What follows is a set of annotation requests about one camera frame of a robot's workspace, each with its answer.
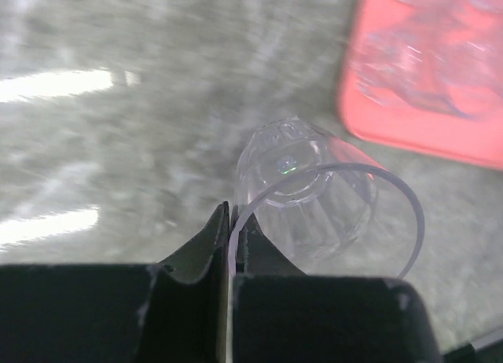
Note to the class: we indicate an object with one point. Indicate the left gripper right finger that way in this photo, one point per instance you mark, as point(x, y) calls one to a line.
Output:
point(282, 315)

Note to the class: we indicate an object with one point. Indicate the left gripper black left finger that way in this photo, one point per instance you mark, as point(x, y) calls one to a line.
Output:
point(167, 311)

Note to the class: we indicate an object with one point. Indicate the clear glass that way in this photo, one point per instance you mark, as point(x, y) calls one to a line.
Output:
point(310, 202)

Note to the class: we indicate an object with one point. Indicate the pink plastic tray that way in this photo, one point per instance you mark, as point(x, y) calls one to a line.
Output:
point(426, 76)

